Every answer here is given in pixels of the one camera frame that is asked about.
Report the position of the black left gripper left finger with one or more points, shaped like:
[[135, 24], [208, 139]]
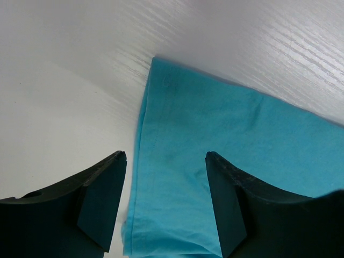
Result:
[[74, 217]]

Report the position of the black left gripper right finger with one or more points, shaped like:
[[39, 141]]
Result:
[[257, 219]]

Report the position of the turquoise t-shirt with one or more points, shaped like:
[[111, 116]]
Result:
[[185, 114]]

